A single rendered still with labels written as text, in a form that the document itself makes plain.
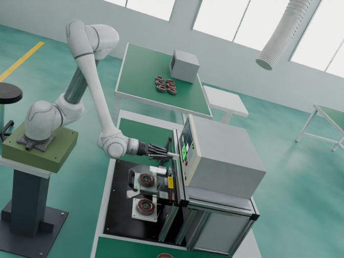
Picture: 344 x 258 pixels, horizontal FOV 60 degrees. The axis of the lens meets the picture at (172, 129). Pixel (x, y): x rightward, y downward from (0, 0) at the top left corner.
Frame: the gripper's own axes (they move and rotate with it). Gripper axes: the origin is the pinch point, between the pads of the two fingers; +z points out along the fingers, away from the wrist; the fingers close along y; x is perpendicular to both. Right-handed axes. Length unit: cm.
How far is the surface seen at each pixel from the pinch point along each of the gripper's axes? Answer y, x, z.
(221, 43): -468, -29, 142
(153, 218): 10.1, -39.9, 0.6
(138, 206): 6.0, -36.4, -9.5
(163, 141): -81, -43, 10
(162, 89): -183, -40, 11
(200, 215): 22.6, -17.9, 20.0
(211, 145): 1.2, 13.6, 17.6
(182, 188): 17.3, -6.6, 6.4
